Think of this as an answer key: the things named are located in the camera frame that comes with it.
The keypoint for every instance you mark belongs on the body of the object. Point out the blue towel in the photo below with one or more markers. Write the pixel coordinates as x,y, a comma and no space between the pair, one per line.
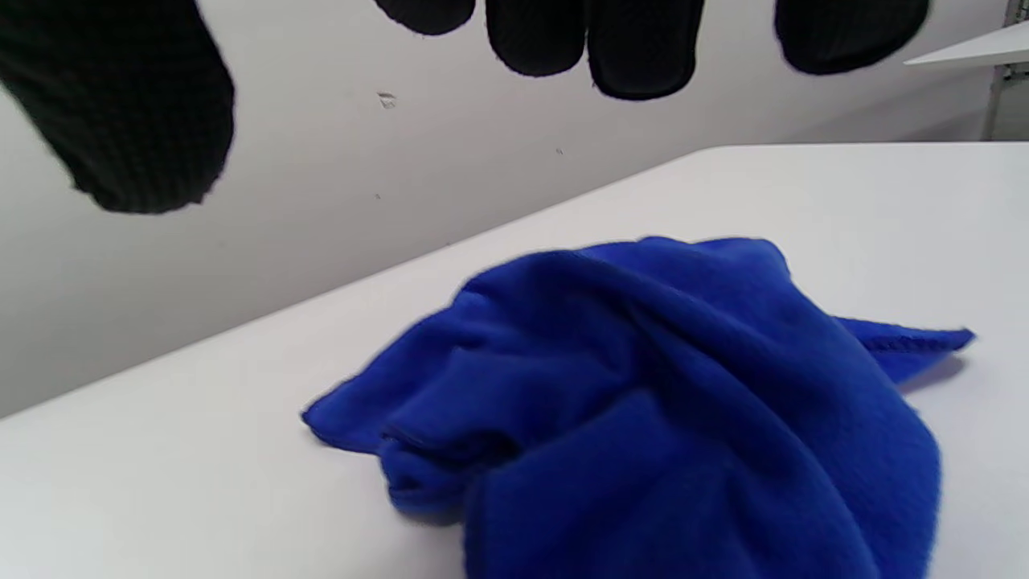
643,402

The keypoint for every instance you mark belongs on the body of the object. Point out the white side table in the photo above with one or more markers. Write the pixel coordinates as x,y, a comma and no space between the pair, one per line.
981,48

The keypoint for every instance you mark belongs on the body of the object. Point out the person's right hand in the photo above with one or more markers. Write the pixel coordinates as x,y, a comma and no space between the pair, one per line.
120,104

